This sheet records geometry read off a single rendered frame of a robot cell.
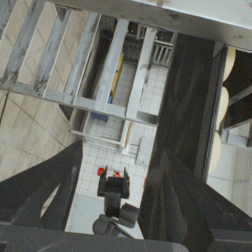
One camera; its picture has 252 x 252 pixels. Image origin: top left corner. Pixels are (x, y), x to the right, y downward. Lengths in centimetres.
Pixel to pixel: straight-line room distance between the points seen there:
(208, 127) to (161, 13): 12
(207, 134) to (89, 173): 396
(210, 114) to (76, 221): 406
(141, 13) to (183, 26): 4
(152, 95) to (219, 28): 435
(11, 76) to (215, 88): 61
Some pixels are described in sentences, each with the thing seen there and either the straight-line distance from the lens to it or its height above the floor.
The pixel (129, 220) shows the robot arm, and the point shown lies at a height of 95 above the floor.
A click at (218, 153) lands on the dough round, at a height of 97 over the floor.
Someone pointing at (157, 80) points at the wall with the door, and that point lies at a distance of 474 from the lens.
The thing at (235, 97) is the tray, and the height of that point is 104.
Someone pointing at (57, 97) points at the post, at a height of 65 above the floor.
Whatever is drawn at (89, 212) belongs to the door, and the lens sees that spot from 420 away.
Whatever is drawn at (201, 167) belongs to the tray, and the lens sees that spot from 23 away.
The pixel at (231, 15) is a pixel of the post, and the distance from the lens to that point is 24.
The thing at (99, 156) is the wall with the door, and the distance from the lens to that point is 419.
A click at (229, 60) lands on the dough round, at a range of 29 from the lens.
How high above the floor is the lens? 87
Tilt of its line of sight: 1 degrees down
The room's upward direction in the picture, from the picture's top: 104 degrees clockwise
